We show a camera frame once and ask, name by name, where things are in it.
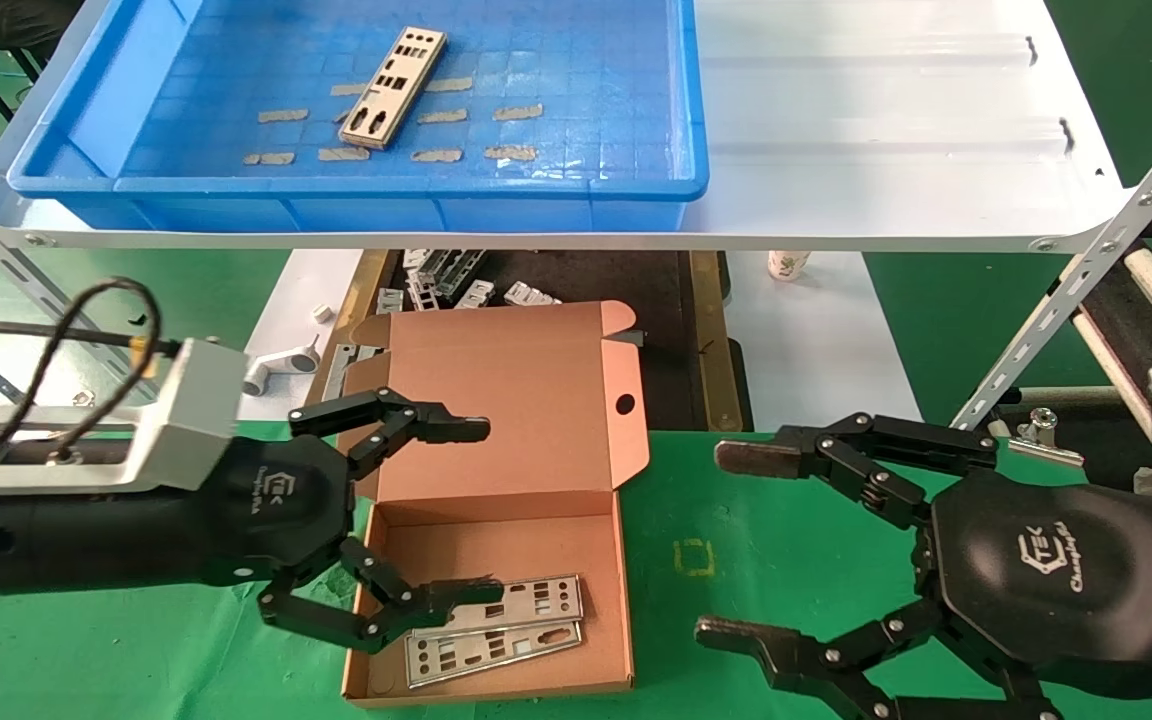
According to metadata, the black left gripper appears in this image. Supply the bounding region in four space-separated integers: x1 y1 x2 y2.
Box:
0 388 505 656

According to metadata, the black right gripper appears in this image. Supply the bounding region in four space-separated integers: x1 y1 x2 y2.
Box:
694 470 1152 720

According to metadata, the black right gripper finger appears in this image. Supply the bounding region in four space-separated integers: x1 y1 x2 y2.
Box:
714 412 999 531

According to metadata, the silver perforated metal plate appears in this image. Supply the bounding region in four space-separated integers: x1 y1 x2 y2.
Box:
411 575 585 639
406 620 584 691
339 27 447 151

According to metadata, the brown cardboard box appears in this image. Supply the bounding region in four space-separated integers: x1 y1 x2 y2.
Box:
332 300 650 709

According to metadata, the wood-framed black parts tray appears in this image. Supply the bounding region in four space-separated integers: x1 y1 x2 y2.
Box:
301 250 752 433

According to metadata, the blue plastic tray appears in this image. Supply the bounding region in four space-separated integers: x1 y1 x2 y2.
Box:
6 0 709 233

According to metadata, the green table cloth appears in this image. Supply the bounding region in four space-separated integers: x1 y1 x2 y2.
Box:
0 415 1152 720

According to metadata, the flat gray metal strip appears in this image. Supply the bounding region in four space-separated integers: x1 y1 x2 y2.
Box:
321 343 384 401

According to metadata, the white plastic pipe fitting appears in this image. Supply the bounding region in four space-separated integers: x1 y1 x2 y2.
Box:
241 335 323 398

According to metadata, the white metal shelf board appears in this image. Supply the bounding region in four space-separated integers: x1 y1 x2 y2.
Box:
0 0 1137 253

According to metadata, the gray perforated shelf strut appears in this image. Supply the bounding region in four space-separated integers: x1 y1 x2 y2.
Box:
954 90 1152 429
0 180 172 401

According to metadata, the black conveyor belt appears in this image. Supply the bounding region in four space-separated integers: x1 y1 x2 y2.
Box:
1081 250 1152 491

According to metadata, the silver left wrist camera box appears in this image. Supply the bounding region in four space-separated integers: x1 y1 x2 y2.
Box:
0 338 242 496

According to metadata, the black camera cable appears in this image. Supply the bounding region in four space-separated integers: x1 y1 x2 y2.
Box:
0 278 183 463

